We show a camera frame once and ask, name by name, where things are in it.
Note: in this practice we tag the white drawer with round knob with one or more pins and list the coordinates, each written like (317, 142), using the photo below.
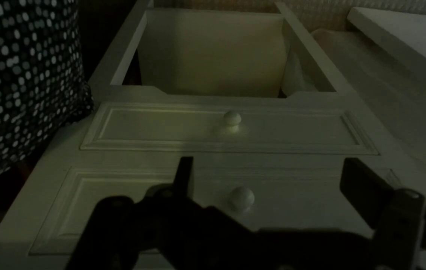
(124, 210)
(163, 127)

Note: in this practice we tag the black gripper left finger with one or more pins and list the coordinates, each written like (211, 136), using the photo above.
(184, 177)

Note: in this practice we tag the black white-dotted duvet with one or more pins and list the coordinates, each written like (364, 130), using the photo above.
(19, 75)

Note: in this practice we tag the white bedside cabinet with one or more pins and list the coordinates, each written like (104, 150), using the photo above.
(214, 160)

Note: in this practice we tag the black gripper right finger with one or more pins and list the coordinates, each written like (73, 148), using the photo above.
(365, 192)

